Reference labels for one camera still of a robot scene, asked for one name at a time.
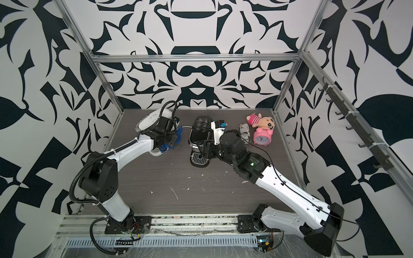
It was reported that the blue cloth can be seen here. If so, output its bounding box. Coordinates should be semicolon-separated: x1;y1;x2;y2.
160;127;183;153

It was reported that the black coffee machine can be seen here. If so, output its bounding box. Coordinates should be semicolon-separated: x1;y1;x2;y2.
188;116;213;168

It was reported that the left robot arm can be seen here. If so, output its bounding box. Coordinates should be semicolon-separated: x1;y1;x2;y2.
68;116;180;232

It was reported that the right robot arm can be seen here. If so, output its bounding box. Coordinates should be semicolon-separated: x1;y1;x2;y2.
197;131;344;257

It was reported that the white coffee machine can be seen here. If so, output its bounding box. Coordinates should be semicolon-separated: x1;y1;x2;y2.
136;108;173;157

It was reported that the small grey toy robot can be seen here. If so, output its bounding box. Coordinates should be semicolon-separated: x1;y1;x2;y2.
239;123;251;144

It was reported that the pink alarm clock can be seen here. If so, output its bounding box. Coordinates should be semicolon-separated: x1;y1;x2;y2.
253;128;273;146

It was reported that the pink plush doll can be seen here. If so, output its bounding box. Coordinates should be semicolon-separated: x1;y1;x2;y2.
246;114;275;130

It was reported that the small circuit board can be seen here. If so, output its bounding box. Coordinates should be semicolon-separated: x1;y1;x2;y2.
257;235;274;253

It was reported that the black hook rack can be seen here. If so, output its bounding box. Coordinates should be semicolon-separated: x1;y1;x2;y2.
319;77;394;171

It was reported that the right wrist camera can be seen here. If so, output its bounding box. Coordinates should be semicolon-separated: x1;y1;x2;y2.
211;120;227;145

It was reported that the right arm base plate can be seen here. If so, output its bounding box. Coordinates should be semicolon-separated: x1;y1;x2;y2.
236;214;283;233

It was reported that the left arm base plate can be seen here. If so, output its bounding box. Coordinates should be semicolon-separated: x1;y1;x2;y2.
104;216;153;235

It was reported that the aluminium cage frame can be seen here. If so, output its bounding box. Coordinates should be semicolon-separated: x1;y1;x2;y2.
54;1;413;202

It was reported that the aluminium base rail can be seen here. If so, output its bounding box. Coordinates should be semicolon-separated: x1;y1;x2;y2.
54;211;331;239

